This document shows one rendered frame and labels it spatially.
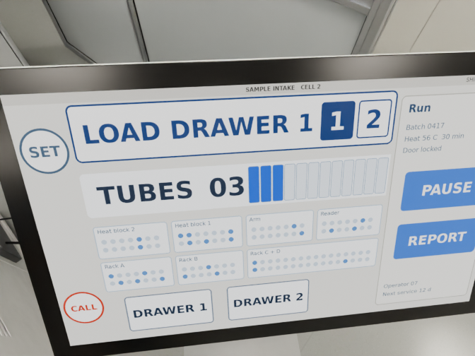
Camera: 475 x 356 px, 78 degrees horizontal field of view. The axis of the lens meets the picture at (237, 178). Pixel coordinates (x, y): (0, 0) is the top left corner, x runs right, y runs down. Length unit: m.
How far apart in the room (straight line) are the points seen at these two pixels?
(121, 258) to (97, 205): 0.06
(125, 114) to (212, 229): 0.14
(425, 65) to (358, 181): 0.12
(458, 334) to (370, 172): 1.39
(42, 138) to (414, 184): 0.36
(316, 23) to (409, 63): 0.59
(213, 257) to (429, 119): 0.26
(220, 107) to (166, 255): 0.16
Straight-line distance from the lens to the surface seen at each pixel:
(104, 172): 0.30
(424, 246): 0.40
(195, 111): 0.27
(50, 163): 0.31
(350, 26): 0.85
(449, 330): 1.66
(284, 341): 1.35
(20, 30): 2.99
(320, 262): 0.35
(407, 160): 0.34
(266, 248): 0.32
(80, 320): 0.39
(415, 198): 0.37
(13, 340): 1.01
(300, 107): 0.28
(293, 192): 0.30
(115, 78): 0.28
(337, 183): 0.31
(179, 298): 0.35
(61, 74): 0.29
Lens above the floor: 1.36
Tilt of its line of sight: 58 degrees down
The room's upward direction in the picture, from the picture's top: 4 degrees clockwise
